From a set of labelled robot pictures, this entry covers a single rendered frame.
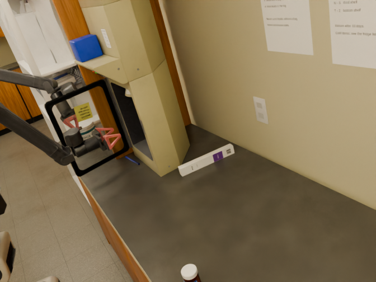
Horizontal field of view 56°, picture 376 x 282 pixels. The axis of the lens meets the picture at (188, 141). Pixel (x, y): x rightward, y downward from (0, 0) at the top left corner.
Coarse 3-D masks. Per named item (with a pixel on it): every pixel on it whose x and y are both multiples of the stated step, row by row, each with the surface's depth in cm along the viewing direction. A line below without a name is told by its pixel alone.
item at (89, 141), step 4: (92, 132) 158; (96, 136) 153; (84, 140) 154; (88, 140) 153; (92, 140) 153; (96, 140) 154; (100, 140) 152; (84, 144) 153; (88, 144) 152; (92, 144) 153; (96, 144) 154; (100, 144) 152; (88, 148) 152; (92, 148) 154; (96, 148) 155; (104, 148) 154
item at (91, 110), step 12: (60, 96) 157; (84, 96) 164; (96, 96) 167; (60, 108) 159; (72, 108) 162; (84, 108) 165; (96, 108) 169; (108, 108) 172; (60, 120) 160; (72, 120) 163; (84, 120) 167; (96, 120) 170; (108, 120) 174; (84, 132) 168; (108, 132) 175; (120, 144) 181; (84, 156) 171; (96, 156) 175; (108, 156) 178; (84, 168) 172
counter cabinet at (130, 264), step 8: (88, 192) 221; (88, 200) 258; (96, 208) 222; (96, 216) 259; (104, 216) 196; (104, 224) 226; (104, 232) 263; (112, 232) 195; (112, 240) 222; (120, 240) 174; (120, 248) 198; (120, 256) 226; (128, 256) 176; (128, 264) 198; (136, 264) 159; (128, 272) 229; (136, 272) 178; (136, 280) 201; (144, 280) 159
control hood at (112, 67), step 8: (104, 56) 151; (80, 64) 151; (88, 64) 143; (96, 64) 139; (104, 64) 135; (112, 64) 137; (120, 64) 138; (96, 72) 144; (104, 72) 136; (112, 72) 137; (120, 72) 139; (120, 80) 140
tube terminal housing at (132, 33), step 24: (120, 0) 132; (144, 0) 146; (96, 24) 145; (120, 24) 134; (144, 24) 143; (120, 48) 136; (144, 48) 141; (144, 72) 144; (168, 72) 164; (144, 96) 147; (168, 96) 161; (144, 120) 150; (168, 120) 158; (168, 144) 160; (168, 168) 164
